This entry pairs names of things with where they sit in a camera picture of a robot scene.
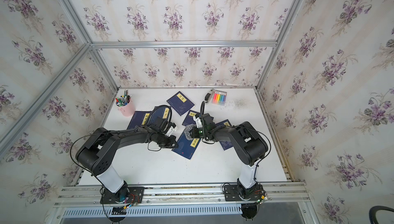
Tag pink pen cup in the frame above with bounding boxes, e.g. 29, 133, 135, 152
116, 89, 135, 117

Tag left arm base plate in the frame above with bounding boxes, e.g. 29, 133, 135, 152
100, 187, 145, 205

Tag aluminium rail frame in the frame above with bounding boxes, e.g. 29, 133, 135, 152
48, 182, 315, 224

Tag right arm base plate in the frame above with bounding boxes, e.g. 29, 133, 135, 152
222, 183, 266, 202

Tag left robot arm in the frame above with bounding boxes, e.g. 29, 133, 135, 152
75, 126, 178, 194

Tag grey striped cleaning cloth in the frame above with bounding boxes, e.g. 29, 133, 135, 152
183, 124, 197, 141

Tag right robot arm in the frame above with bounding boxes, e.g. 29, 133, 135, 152
184, 121, 271, 199

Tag clear box of highlighters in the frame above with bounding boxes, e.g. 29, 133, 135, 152
212, 90, 227, 106

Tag grey black stapler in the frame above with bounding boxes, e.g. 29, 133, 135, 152
204, 89, 215, 104

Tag blue book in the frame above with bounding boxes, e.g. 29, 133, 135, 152
216, 119, 233, 151
148, 105, 170, 125
182, 110, 199, 126
167, 91, 195, 116
127, 111, 150, 129
172, 133, 202, 160

